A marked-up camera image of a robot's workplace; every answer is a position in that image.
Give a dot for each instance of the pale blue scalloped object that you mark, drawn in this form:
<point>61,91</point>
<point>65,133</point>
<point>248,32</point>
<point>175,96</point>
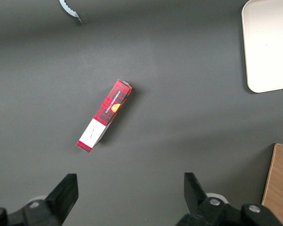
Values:
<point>69,10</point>

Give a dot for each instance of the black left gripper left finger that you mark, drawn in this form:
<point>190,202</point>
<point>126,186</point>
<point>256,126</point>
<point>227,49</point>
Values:
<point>61,197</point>

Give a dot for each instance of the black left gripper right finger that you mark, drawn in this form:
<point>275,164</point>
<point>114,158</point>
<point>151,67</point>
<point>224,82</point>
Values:
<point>195,195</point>

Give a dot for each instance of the light wooden board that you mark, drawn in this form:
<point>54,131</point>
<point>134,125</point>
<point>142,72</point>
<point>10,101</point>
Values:
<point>279,186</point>

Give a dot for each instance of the red tartan shortbread box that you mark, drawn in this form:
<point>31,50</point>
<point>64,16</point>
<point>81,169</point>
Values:
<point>105,115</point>

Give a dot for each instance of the cream plastic tray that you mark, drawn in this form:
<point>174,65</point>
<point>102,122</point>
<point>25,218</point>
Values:
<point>268,44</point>

